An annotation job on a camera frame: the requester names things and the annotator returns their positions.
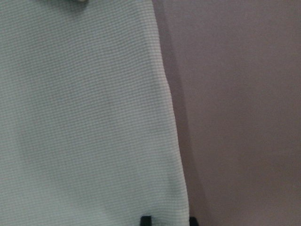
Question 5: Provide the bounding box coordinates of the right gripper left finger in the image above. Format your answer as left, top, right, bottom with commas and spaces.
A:
140, 216, 152, 226

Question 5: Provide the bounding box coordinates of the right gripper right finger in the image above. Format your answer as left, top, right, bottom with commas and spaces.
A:
189, 217, 199, 226

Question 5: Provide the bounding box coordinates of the green long-sleeve shirt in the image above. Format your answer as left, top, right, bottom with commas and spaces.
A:
0, 0, 189, 226

